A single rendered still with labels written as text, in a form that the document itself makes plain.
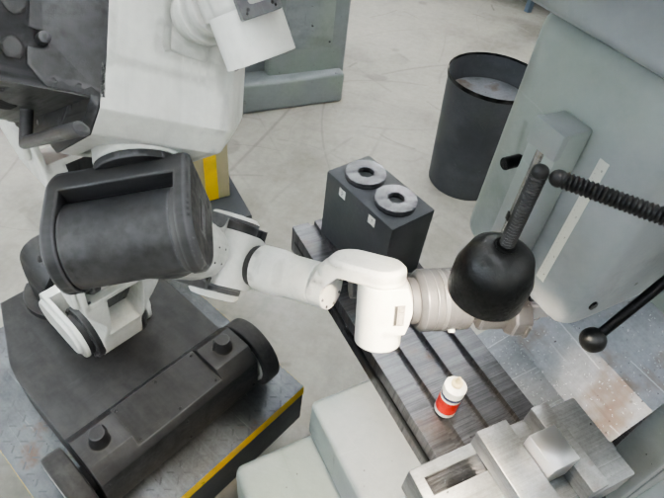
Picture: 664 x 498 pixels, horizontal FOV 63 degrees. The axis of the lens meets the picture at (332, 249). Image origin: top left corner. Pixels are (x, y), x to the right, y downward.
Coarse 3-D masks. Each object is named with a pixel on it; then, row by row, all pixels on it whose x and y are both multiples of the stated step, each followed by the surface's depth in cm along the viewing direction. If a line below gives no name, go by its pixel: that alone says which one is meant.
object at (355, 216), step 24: (336, 168) 119; (360, 168) 118; (336, 192) 118; (360, 192) 114; (384, 192) 113; (408, 192) 114; (336, 216) 123; (360, 216) 114; (384, 216) 109; (408, 216) 110; (432, 216) 114; (336, 240) 127; (360, 240) 118; (384, 240) 110; (408, 240) 114; (408, 264) 121
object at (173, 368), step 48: (48, 288) 136; (48, 336) 143; (144, 336) 145; (192, 336) 147; (48, 384) 133; (96, 384) 134; (144, 384) 133; (192, 384) 134; (240, 384) 142; (96, 432) 118; (144, 432) 125; (192, 432) 136; (96, 480) 118
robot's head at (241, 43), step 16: (192, 0) 49; (208, 0) 47; (224, 0) 46; (256, 0) 46; (192, 16) 50; (208, 16) 49; (224, 16) 46; (272, 16) 46; (192, 32) 50; (208, 32) 50; (224, 32) 46; (240, 32) 46; (256, 32) 46; (272, 32) 46; (288, 32) 48; (224, 48) 47; (240, 48) 46; (256, 48) 46; (272, 48) 47; (288, 48) 48; (240, 64) 47
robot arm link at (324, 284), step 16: (336, 256) 74; (352, 256) 74; (368, 256) 75; (384, 256) 75; (320, 272) 74; (336, 272) 73; (352, 272) 71; (368, 272) 70; (384, 272) 70; (400, 272) 71; (320, 288) 75; (336, 288) 79; (384, 288) 70; (320, 304) 76
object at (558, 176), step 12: (552, 180) 40; (564, 180) 40; (576, 180) 39; (588, 180) 39; (576, 192) 40; (588, 192) 39; (600, 192) 39; (612, 192) 39; (612, 204) 39; (624, 204) 38; (636, 204) 38; (648, 204) 38; (648, 216) 38; (660, 216) 38
